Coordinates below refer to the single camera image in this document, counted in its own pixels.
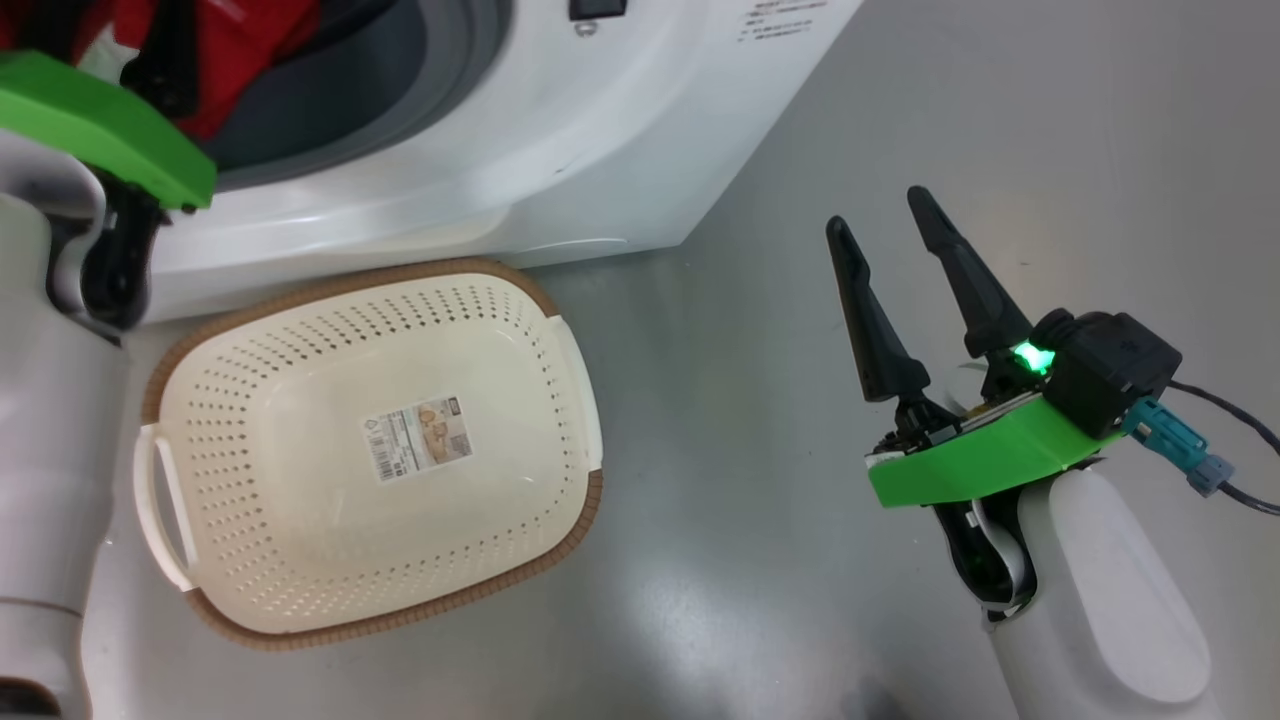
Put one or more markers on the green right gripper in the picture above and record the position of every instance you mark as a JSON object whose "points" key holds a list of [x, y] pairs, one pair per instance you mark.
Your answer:
{"points": [[980, 460]]}

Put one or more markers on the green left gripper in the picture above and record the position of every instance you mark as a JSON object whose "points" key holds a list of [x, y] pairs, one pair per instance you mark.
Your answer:
{"points": [[90, 115]]}

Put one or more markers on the red and white garment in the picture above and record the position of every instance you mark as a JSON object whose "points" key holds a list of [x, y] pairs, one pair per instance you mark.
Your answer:
{"points": [[250, 40]]}

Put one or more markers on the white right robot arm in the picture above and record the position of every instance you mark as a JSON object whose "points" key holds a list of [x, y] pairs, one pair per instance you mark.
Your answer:
{"points": [[1100, 600]]}

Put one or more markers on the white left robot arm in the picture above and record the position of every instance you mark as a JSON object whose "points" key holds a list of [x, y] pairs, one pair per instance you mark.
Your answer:
{"points": [[50, 450]]}

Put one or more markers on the white front-load washing machine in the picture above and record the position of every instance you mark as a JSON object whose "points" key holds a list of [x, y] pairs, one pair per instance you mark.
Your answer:
{"points": [[560, 110]]}

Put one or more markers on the cream perforated basket brown rim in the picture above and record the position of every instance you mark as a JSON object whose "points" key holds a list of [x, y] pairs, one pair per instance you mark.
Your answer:
{"points": [[400, 540]]}

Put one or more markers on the product label sticker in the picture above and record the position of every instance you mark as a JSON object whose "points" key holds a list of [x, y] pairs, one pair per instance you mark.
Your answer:
{"points": [[416, 440]]}

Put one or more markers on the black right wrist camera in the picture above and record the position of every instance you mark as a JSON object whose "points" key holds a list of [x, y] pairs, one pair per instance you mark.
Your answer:
{"points": [[1110, 370]]}

